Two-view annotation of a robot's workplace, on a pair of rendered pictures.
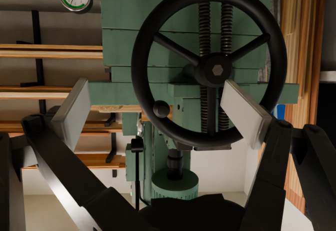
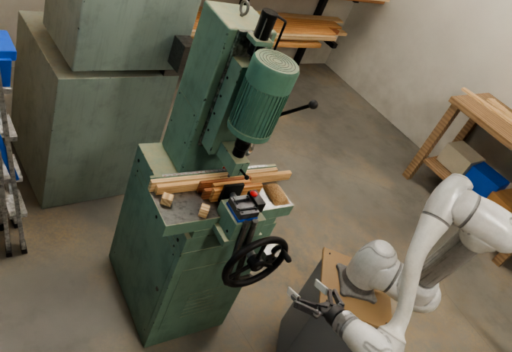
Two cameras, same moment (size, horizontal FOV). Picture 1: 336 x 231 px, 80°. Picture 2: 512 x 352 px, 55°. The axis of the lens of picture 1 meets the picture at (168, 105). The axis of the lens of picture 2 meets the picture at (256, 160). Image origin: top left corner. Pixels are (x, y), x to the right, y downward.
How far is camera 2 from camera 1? 1.90 m
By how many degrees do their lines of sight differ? 66
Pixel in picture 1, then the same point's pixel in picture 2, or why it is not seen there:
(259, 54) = (189, 244)
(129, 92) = (270, 214)
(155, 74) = not seen: hidden behind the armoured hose
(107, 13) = not seen: hidden behind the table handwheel
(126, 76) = (268, 221)
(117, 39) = (264, 234)
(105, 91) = (281, 212)
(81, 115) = (320, 286)
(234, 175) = not seen: outside the picture
